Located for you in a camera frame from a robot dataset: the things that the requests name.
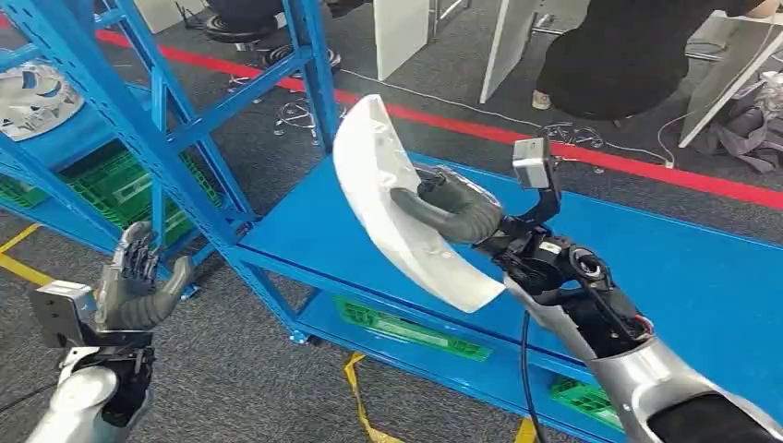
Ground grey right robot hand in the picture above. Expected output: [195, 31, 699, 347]
[390, 164, 504, 245]

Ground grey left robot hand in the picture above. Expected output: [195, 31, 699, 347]
[93, 221, 195, 333]

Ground white curved plastic panel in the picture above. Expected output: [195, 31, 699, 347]
[331, 93, 507, 315]

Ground green plastic crate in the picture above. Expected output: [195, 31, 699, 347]
[548, 376, 626, 434]
[0, 175, 52, 210]
[332, 296, 494, 363]
[66, 150, 223, 247]

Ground white desk panel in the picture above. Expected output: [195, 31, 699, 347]
[372, 0, 431, 82]
[477, 0, 541, 106]

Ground yellow floor tape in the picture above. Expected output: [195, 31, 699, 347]
[342, 351, 406, 443]

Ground silver wheel hubcap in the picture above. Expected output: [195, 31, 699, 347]
[0, 61, 85, 143]

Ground person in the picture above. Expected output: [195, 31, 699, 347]
[530, 0, 783, 122]

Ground tall blue steel shelving rack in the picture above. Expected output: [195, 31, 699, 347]
[0, 0, 341, 258]

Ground black chair base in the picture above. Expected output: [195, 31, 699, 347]
[203, 0, 290, 54]

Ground grey cloth heap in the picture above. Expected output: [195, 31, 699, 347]
[690, 72, 783, 175]

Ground white table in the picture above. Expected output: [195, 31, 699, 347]
[677, 10, 783, 150]

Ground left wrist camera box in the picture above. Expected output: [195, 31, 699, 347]
[28, 280, 101, 351]

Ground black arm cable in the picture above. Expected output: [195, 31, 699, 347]
[518, 310, 547, 443]

